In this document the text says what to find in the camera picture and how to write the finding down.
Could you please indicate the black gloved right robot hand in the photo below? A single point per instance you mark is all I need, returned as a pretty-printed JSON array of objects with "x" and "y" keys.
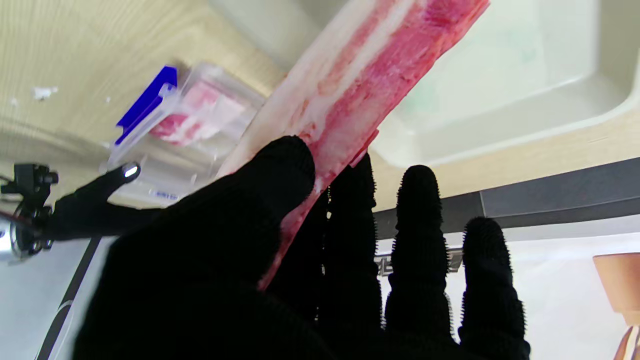
[{"x": 85, "y": 215}]

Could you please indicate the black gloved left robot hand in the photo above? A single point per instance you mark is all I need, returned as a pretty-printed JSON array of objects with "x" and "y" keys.
[{"x": 200, "y": 280}]

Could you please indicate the clear container with blue clips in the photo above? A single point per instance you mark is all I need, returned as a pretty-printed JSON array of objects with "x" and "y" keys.
[{"x": 147, "y": 105}]

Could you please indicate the pink bacon slice stack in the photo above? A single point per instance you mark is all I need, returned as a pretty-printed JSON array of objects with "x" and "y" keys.
[{"x": 200, "y": 115}]

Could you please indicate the single pink bacon slice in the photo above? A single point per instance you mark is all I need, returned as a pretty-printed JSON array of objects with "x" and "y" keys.
[{"x": 360, "y": 75}]

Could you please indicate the cream rectangular tray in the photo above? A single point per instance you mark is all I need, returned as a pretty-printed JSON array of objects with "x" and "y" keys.
[{"x": 525, "y": 75}]

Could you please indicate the large white paper scrap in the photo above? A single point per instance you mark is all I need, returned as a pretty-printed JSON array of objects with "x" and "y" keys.
[{"x": 44, "y": 92}]

